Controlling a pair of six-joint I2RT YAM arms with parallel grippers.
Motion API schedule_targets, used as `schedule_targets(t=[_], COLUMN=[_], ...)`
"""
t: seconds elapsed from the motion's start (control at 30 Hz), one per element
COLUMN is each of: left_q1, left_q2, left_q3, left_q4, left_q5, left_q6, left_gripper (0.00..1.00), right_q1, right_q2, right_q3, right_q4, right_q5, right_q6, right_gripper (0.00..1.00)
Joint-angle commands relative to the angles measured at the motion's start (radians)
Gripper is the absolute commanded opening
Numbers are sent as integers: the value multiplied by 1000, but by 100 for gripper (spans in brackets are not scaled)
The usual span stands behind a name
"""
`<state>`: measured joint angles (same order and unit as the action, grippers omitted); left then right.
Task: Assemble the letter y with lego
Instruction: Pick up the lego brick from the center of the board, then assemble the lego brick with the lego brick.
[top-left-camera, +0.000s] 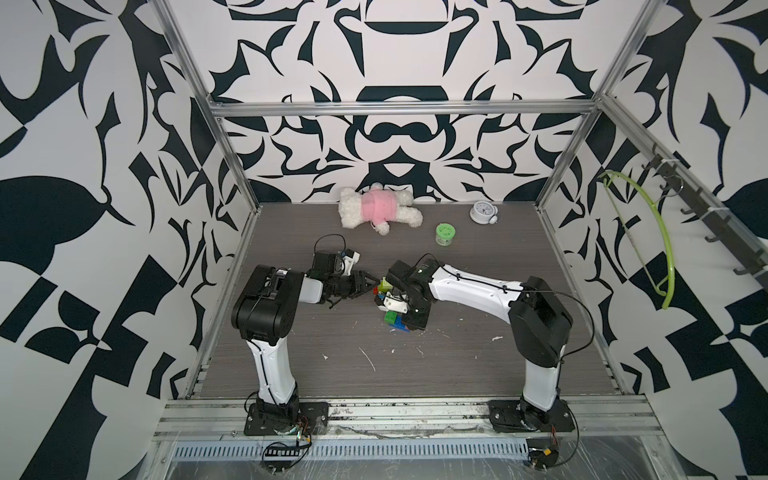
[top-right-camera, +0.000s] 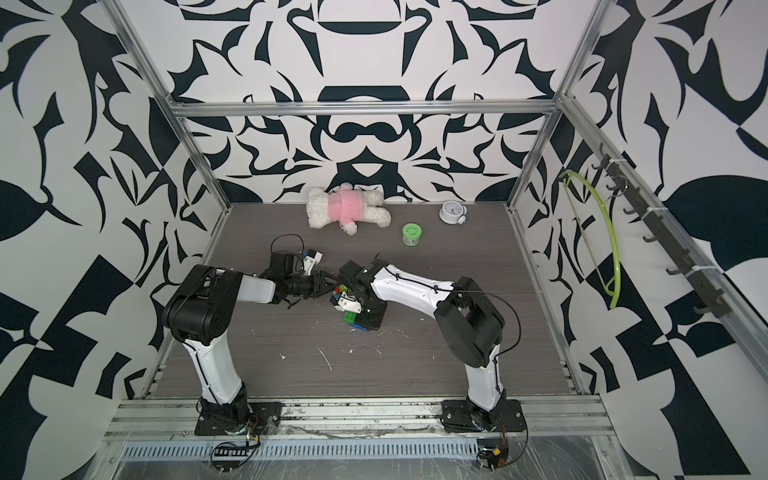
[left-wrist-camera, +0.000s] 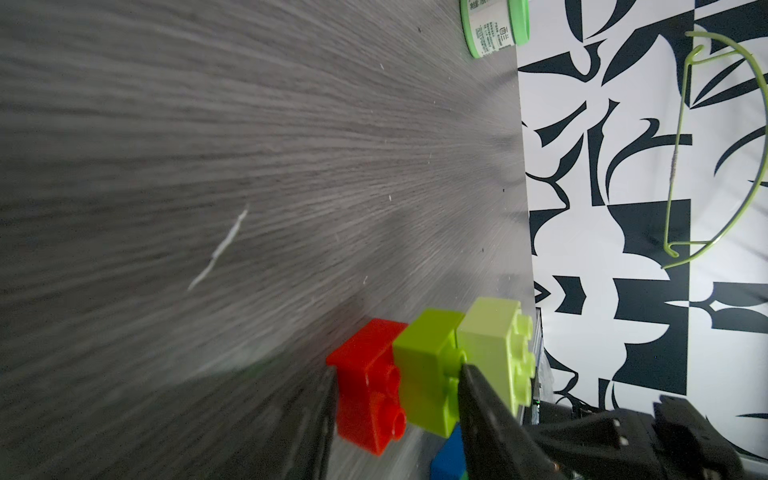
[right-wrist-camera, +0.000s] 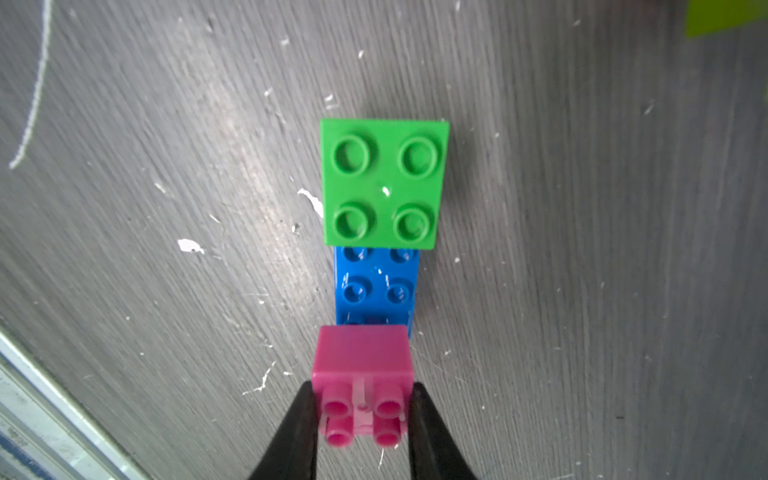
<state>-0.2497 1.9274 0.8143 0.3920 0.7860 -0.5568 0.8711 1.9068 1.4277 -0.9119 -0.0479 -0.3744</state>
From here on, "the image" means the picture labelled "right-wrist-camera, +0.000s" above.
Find yellow-green lego brick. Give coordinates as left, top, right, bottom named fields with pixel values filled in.
left=685, top=0, right=767, bottom=38

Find pink lego brick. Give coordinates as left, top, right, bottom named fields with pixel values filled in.
left=311, top=325, right=414, bottom=449

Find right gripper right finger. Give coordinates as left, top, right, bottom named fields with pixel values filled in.
left=408, top=382, right=477, bottom=480

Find blue long lego brick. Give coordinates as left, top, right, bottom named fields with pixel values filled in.
left=334, top=247, right=420, bottom=330

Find dark green lego brick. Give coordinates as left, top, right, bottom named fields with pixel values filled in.
left=320, top=118, right=450, bottom=250

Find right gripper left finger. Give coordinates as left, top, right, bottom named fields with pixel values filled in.
left=248, top=381, right=319, bottom=480

